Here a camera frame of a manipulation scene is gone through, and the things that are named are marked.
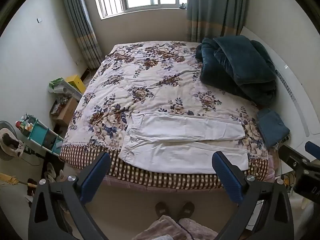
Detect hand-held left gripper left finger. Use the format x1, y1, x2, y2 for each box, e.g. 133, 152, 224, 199
28, 151, 112, 240

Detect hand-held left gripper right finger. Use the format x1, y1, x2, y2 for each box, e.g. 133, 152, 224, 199
211, 151, 294, 240

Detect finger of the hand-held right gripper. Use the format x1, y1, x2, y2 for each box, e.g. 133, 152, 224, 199
304, 141, 320, 161

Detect white pants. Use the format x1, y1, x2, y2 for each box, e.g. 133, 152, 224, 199
118, 112, 249, 174

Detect pair of light shoes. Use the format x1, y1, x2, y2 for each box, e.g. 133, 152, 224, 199
44, 162, 64, 183

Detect folded blue cloth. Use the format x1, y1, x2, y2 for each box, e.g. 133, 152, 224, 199
257, 108, 291, 148

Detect brown slipper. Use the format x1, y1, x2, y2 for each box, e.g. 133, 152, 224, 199
155, 202, 171, 222
178, 201, 195, 222

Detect teal storage rack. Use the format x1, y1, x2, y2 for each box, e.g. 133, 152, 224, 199
15, 114, 64, 157

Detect cardboard box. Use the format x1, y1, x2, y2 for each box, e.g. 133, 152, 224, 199
50, 97, 79, 127

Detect white headboard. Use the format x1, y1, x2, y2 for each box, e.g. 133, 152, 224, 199
239, 26, 320, 145

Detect pink fuzzy cloth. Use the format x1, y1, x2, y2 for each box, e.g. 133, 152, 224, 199
132, 215, 218, 240

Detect standing fan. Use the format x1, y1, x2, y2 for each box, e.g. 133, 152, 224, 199
0, 120, 25, 161

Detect yellow box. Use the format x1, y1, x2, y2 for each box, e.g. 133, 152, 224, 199
65, 74, 86, 93

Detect bed with floral quilt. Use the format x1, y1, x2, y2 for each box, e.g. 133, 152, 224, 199
59, 41, 292, 189

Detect dark teal blanket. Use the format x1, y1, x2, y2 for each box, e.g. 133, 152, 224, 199
195, 35, 277, 107

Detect grey-green curtain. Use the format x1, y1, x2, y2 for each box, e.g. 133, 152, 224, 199
59, 0, 103, 70
186, 0, 250, 43

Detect yellow broom handle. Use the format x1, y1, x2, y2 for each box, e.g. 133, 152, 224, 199
0, 172, 38, 188

